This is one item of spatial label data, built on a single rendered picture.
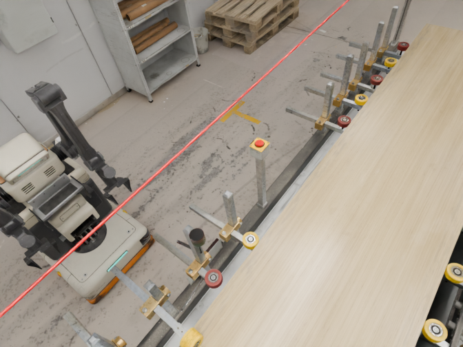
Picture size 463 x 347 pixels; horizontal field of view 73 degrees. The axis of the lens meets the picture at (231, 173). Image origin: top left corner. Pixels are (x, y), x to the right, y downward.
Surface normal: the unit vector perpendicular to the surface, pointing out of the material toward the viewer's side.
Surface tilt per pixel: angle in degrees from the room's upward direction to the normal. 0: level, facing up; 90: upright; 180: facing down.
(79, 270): 0
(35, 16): 90
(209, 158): 0
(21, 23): 90
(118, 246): 0
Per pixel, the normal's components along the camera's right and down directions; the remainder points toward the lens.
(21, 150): 0.46, -0.18
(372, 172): -0.10, -0.63
